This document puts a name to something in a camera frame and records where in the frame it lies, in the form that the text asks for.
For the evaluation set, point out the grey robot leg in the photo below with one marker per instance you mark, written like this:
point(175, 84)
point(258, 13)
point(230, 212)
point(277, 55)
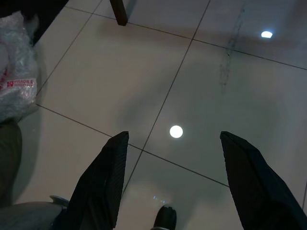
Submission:
point(28, 215)

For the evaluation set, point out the clear plastic bag red print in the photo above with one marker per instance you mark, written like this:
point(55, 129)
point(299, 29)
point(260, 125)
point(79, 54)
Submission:
point(16, 72)

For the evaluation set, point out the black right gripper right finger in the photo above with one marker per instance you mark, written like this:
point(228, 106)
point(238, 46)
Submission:
point(251, 182)

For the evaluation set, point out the dark wooden furniture leg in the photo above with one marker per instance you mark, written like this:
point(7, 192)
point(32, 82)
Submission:
point(120, 12)

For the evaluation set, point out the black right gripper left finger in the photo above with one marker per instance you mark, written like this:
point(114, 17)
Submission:
point(103, 182)

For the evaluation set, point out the olive green fabric object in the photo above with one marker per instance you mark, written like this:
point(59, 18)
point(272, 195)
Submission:
point(8, 163)

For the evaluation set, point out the dark furniture base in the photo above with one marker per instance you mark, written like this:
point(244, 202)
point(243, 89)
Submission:
point(40, 14)

